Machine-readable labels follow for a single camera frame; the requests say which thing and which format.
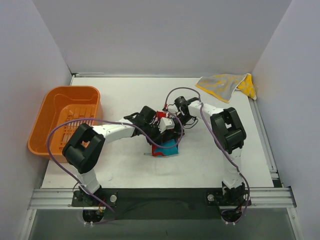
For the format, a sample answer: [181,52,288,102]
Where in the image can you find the red blue patterned towel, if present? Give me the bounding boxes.
[151,111,181,157]

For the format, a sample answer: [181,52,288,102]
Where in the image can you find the grey yellow towel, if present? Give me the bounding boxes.
[195,73,257,103]

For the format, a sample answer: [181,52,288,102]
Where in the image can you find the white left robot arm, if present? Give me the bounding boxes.
[62,106,175,206]

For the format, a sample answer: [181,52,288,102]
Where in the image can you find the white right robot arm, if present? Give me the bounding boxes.
[162,96,249,205]

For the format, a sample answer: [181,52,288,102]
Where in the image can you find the aluminium front rail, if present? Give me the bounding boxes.
[28,187,297,210]

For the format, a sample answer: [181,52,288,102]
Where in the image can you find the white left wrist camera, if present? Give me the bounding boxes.
[158,117,175,133]

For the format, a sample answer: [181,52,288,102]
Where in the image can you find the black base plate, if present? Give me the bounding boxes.
[71,187,252,223]

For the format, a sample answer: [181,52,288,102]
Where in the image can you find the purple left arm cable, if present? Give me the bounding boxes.
[46,119,186,225]

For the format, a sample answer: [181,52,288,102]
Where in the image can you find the orange plastic basket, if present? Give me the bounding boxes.
[27,86,103,159]

